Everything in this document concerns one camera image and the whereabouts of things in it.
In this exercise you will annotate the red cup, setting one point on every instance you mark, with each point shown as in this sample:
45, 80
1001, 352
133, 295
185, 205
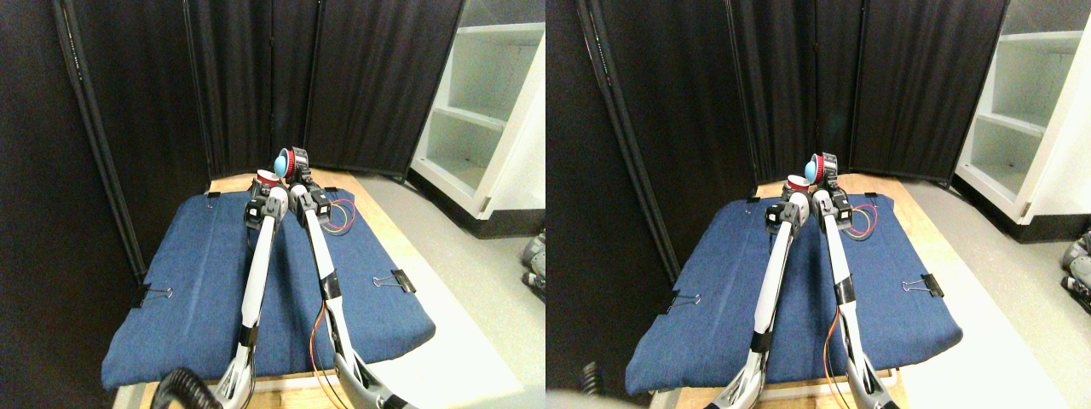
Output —
795, 186
820, 168
266, 181
293, 162

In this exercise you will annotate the light blue ball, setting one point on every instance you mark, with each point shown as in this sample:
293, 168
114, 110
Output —
810, 170
280, 163

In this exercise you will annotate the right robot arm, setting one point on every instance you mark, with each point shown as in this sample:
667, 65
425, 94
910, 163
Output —
839, 264
322, 264

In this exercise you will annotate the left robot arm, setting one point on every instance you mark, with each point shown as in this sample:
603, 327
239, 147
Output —
253, 290
771, 290

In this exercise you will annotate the black tripod stand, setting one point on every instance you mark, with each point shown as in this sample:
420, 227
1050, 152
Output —
816, 102
273, 102

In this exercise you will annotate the dark blue cloth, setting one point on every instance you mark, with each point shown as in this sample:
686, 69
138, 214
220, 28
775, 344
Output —
187, 281
716, 281

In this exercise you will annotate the black curtain pole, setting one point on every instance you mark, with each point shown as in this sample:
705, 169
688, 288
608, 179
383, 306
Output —
102, 162
631, 162

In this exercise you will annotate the white shelf unit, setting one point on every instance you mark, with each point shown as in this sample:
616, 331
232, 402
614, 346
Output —
477, 102
1018, 111

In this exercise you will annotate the grey black equipment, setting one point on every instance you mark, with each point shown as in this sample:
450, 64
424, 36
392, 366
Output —
534, 256
1076, 260

